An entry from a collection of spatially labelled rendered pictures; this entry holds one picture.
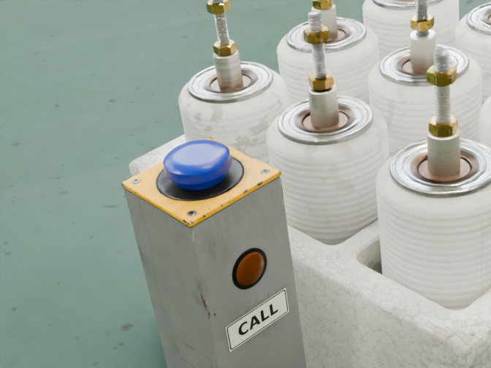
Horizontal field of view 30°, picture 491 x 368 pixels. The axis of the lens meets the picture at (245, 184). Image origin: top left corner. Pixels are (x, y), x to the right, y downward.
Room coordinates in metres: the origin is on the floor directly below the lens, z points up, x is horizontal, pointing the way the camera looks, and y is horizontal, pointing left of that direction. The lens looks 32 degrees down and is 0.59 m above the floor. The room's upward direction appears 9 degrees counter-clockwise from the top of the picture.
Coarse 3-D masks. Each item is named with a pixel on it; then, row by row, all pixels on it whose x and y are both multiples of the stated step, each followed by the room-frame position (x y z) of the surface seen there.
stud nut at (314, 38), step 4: (308, 28) 0.64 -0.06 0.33; (324, 28) 0.63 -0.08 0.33; (304, 32) 0.64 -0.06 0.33; (308, 32) 0.63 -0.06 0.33; (312, 32) 0.63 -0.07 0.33; (316, 32) 0.63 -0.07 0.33; (320, 32) 0.63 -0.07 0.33; (324, 32) 0.63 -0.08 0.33; (328, 32) 0.63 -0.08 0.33; (304, 36) 0.64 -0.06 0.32; (308, 36) 0.63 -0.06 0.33; (312, 36) 0.63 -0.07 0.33; (316, 36) 0.63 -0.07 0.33; (320, 36) 0.63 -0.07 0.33; (324, 36) 0.63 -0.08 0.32; (328, 36) 0.63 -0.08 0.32; (308, 40) 0.63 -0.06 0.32; (312, 40) 0.63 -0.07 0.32; (316, 40) 0.63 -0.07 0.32; (320, 40) 0.63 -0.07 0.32; (324, 40) 0.63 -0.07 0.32
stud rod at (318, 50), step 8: (312, 16) 0.63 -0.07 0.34; (320, 16) 0.63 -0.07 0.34; (312, 24) 0.63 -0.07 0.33; (320, 24) 0.63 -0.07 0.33; (312, 48) 0.63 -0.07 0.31; (320, 48) 0.63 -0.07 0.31; (312, 56) 0.63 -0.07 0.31; (320, 56) 0.63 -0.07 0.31; (320, 64) 0.63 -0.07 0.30; (320, 72) 0.63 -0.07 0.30
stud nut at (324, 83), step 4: (328, 72) 0.64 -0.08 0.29; (308, 76) 0.64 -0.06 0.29; (312, 76) 0.64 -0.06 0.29; (328, 76) 0.63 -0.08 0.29; (332, 76) 0.63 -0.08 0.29; (308, 80) 0.64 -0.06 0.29; (312, 80) 0.63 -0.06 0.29; (316, 80) 0.63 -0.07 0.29; (320, 80) 0.63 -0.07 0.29; (324, 80) 0.63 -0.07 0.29; (328, 80) 0.63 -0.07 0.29; (332, 80) 0.63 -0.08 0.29; (312, 84) 0.63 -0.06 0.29; (316, 84) 0.63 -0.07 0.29; (320, 84) 0.63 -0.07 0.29; (324, 84) 0.63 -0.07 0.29; (328, 84) 0.63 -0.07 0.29; (332, 84) 0.63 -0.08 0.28; (312, 88) 0.63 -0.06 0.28; (316, 88) 0.63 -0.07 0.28; (320, 88) 0.63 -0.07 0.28; (324, 88) 0.63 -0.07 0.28
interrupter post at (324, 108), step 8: (328, 88) 0.63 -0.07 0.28; (312, 96) 0.63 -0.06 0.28; (320, 96) 0.62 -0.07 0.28; (328, 96) 0.62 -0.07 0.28; (336, 96) 0.63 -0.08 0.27; (312, 104) 0.63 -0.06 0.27; (320, 104) 0.62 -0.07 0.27; (328, 104) 0.62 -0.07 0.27; (336, 104) 0.63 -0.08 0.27; (312, 112) 0.63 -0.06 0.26; (320, 112) 0.62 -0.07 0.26; (328, 112) 0.62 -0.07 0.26; (336, 112) 0.63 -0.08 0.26; (312, 120) 0.63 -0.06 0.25; (320, 120) 0.63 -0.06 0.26; (328, 120) 0.62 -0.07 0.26; (336, 120) 0.63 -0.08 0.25
